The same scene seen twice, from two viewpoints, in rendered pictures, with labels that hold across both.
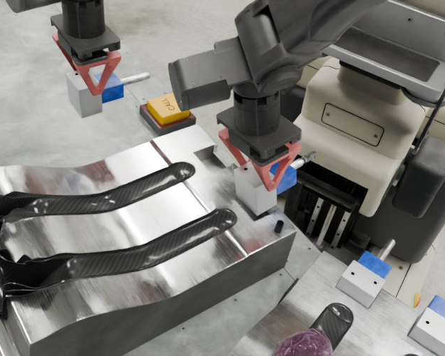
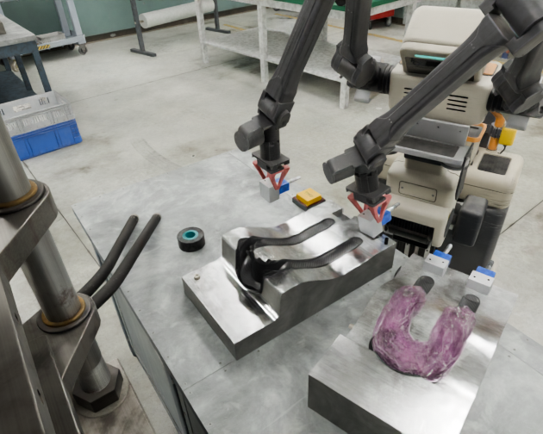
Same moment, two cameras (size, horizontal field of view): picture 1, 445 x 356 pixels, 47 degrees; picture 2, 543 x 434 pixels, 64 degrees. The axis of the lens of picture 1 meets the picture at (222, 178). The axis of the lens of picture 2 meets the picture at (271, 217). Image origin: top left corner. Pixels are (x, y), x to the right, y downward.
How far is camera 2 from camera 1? 0.48 m
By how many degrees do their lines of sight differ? 11
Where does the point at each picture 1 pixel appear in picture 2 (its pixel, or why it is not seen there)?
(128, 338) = (318, 301)
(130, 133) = (290, 212)
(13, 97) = (221, 202)
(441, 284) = not seen: hidden behind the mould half
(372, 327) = (446, 284)
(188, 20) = (290, 153)
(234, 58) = (355, 155)
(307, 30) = (388, 136)
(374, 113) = (429, 182)
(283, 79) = (380, 159)
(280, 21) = (376, 134)
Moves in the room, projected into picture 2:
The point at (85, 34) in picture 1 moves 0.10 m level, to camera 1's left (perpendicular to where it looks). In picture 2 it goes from (272, 158) to (236, 157)
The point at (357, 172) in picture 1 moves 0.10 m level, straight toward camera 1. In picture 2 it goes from (426, 219) to (420, 236)
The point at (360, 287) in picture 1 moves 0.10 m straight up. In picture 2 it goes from (435, 264) to (443, 232)
